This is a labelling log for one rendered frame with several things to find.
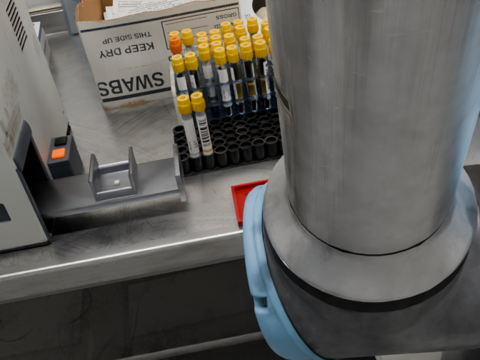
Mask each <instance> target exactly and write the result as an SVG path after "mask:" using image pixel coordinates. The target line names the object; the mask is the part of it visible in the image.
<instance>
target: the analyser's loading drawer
mask: <svg viewBox="0 0 480 360"><path fill-rule="evenodd" d="M172 146H173V155H174V157H171V158H167V159H160V160H156V161H149V162H145V163H140V164H136V159H135V157H134V153H133V147H132V146H130V147H129V160H128V161H121V162H116V163H112V164H105V165H101V166H99V164H98V161H97V160H96V156H95V154H91V159H90V167H89V173H87V174H79V175H76V176H68V177H64V178H60V179H52V180H48V181H41V182H37V183H32V184H27V186H28V188H29V190H30V192H31V195H32V196H33V198H34V201H35V203H36V205H37V207H38V210H39V212H40V214H41V217H42V219H43V220H45V219H52V218H57V217H61V216H68V215H72V214H80V213H84V212H88V211H95V210H99V209H106V208H110V207H115V206H122V205H126V204H133V203H137V202H141V201H148V200H152V199H160V198H164V197H168V196H175V195H179V194H180V197H181V201H186V192H185V184H184V170H183V166H182V162H181V157H180V154H179V148H178V145H177V144H172ZM116 180H119V181H120V184H119V185H115V184H114V181H116Z"/></svg>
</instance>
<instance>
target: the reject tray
mask: <svg viewBox="0 0 480 360"><path fill-rule="evenodd" d="M267 182H268V179H266V180H261V181H255V182H250V183H246V184H239V185H235V186H231V192H232V196H233V200H234V207H235V211H236V217H237V221H238V225H239V226H243V213H244V204H245V201H246V198H247V195H248V194H249V192H250V191H252V189H253V188H255V187H256V186H260V185H264V184H265V183H267Z"/></svg>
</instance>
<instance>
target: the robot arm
mask: <svg viewBox="0 0 480 360"><path fill-rule="evenodd" d="M266 12H267V19H268V25H269V37H270V43H271V55H272V61H273V68H274V80H275V86H276V98H277V104H278V111H279V123H280V129H281V141H282V147H283V154H284V155H283V156H282V157H281V158H280V159H279V161H278V162H277V164H276V165H275V167H274V169H273V171H272V172H271V174H270V176H269V180H268V182H267V183H265V184H264V185H260V186H256V187H255V188H253V189H252V191H250V192H249V194H248V195H247V198H246V201H245V204H244V213H243V241H244V257H245V263H246V273H247V278H248V283H249V289H250V293H251V295H252V296H253V298H254V311H255V314H256V318H257V321H258V323H259V327H260V329H261V332H262V334H263V336H264V338H265V340H266V342H267V344H268V345H269V346H270V348H271V349H272V350H273V351H274V352H275V353H276V354H278V355H279V356H281V357H283V358H285V359H290V360H338V359H342V358H353V357H363V356H384V355H394V354H415V353H426V352H437V351H442V354H441V360H480V164H474V165H466V166H464V162H465V159H466V155H467V152H468V149H469V145H470V142H471V138H472V135H473V132H474V128H475V125H476V121H477V118H478V115H479V111H480V0H266Z"/></svg>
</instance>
